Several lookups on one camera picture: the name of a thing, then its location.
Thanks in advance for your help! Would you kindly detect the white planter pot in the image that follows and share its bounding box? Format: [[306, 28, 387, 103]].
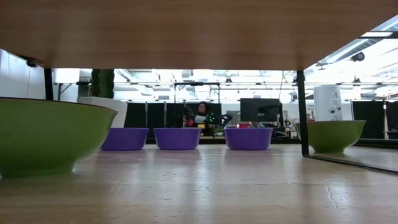
[[76, 96, 128, 129]]

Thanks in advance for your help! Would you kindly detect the large black monitor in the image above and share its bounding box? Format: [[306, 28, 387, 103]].
[[239, 98, 282, 123]]

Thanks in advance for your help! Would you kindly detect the wooden shelf black metal frame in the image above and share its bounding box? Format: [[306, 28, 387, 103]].
[[0, 0, 398, 175]]

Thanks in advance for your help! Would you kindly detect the floral bowl green exterior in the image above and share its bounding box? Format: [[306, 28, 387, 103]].
[[0, 96, 118, 180], [294, 119, 367, 154]]

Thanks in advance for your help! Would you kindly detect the person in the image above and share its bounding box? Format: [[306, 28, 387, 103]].
[[186, 101, 218, 136]]

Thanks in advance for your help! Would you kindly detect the black table frame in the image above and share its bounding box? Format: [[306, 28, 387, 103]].
[[145, 136, 398, 149]]

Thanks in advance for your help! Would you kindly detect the white cylindrical device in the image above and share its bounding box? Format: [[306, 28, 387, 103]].
[[313, 85, 343, 122]]

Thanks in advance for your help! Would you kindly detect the black partition panel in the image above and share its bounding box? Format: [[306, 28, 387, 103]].
[[351, 100, 398, 139], [124, 102, 223, 138]]

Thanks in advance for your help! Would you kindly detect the green cactus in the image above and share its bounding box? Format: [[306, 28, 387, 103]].
[[91, 68, 115, 100]]

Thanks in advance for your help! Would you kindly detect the blue plastic mini bowl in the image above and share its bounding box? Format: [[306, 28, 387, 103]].
[[153, 127, 202, 151], [100, 127, 150, 152], [223, 127, 274, 151]]

